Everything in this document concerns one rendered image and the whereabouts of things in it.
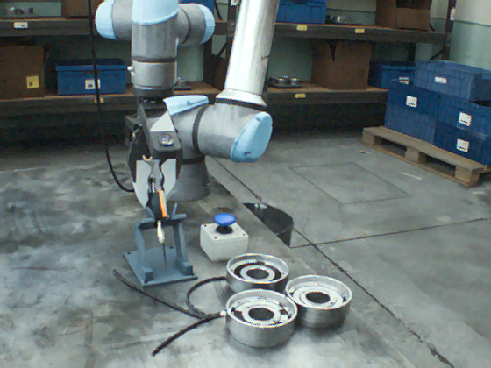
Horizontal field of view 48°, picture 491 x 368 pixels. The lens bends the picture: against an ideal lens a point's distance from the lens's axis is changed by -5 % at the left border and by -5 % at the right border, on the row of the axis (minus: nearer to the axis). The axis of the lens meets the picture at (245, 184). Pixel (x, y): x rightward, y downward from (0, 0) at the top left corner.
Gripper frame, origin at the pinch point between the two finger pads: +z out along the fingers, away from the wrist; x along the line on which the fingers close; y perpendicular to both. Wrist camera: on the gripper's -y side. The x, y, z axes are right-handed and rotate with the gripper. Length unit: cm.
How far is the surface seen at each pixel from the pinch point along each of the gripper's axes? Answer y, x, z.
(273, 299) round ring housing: -23.5, -11.9, 8.9
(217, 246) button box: -3.7, -10.8, 8.8
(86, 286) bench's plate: -5.3, 13.8, 11.9
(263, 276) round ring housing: -14.1, -15.0, 10.3
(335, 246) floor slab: 132, -139, 91
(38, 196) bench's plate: 38.9, 16.7, 11.9
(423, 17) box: 308, -341, -23
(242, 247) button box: -3.9, -15.7, 9.6
